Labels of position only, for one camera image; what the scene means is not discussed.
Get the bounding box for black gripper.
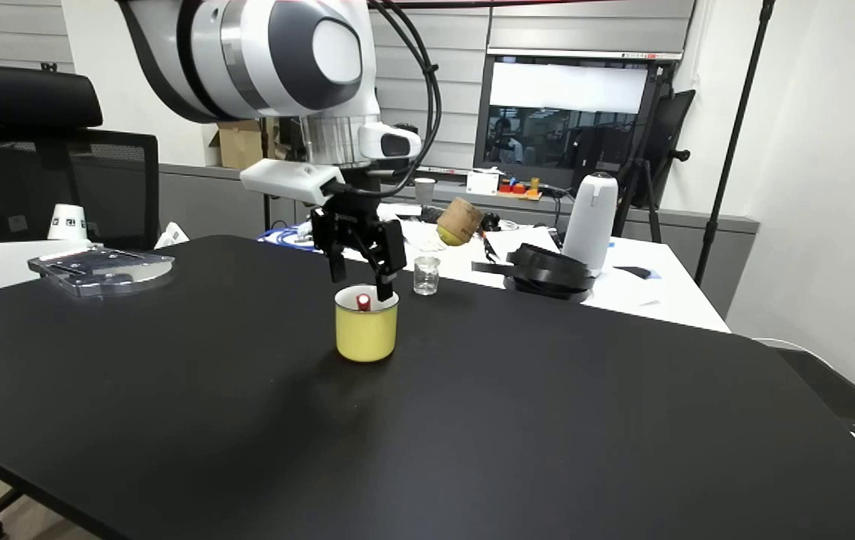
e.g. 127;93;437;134
310;182;410;304

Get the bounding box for small clear glass jar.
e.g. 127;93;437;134
410;253;443;299

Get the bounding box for yellow enamel mug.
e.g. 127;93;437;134
334;282;403;365

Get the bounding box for small white box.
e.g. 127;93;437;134
464;165;504;197

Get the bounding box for brown cardboard box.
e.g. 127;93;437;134
214;117;278;174

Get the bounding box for red and orange blocks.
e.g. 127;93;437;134
494;174;547;197

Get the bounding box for black bowl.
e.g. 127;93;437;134
504;240;600;299

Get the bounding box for white paper sheet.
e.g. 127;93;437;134
150;218;192;253

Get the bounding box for dark computer monitor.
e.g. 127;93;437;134
473;53;662;192

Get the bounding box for black office chair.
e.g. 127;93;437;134
0;62;162;293

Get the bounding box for white flat box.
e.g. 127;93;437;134
0;237;60;293

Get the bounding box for black light stand pole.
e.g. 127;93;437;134
692;0;781;288

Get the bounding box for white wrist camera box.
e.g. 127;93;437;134
236;155;349;210

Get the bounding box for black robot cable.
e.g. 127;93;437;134
368;0;446;196

